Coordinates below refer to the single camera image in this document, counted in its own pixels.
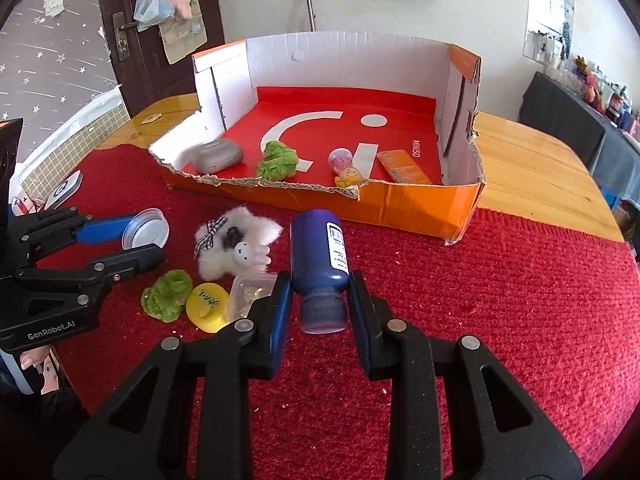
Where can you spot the red knitted cloth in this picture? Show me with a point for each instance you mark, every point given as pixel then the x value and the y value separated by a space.
pixel 500 310

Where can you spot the cloth-covered side table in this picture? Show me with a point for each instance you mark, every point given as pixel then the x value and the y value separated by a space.
pixel 565 120

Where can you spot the small clear plastic box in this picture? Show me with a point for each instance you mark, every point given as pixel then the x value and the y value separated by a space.
pixel 245 292

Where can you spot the clear plastic bag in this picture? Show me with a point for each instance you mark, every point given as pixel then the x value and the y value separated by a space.
pixel 152 10

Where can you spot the orange cardboard box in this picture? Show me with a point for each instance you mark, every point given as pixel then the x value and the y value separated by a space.
pixel 400 210

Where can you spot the white red printed item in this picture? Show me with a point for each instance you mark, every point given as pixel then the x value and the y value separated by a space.
pixel 21 203

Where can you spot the white paper scrap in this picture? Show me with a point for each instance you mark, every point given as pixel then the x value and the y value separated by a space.
pixel 54 4

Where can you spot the row of small items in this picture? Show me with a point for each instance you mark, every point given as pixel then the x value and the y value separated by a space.
pixel 607 97

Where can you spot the yellow round lid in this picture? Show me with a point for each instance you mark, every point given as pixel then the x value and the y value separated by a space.
pixel 205 307

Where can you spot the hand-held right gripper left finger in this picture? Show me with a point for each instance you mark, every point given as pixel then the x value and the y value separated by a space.
pixel 277 320

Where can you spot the pink doll toy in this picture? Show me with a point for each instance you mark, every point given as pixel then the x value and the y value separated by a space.
pixel 342 165

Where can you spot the purple bottle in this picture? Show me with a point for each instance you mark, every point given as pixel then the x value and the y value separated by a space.
pixel 315 255

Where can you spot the white handheld device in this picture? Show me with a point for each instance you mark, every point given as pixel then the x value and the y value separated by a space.
pixel 62 190

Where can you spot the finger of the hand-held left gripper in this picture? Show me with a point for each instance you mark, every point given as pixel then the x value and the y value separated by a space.
pixel 127 260
pixel 102 232

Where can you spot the green plush toy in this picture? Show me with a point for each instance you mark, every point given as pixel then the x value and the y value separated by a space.
pixel 276 160
pixel 167 295

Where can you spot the flower-shaped wooden coaster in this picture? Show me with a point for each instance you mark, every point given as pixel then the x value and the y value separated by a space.
pixel 151 119

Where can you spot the wall mirror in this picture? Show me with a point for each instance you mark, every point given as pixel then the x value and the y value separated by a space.
pixel 547 10

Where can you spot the beige hanging organizer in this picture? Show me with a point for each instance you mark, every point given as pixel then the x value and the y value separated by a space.
pixel 182 40

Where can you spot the clear round lid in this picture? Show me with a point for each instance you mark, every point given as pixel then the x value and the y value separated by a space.
pixel 150 227

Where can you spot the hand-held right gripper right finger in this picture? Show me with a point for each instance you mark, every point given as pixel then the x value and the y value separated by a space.
pixel 362 320

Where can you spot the white plush bunny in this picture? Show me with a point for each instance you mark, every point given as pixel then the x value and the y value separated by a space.
pixel 250 230

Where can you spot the dark brown door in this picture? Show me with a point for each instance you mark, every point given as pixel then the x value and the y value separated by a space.
pixel 112 85

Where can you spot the orange packet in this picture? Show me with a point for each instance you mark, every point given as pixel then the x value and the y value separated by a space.
pixel 402 167

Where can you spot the grey eyeshadow case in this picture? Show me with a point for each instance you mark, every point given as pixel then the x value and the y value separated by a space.
pixel 217 156

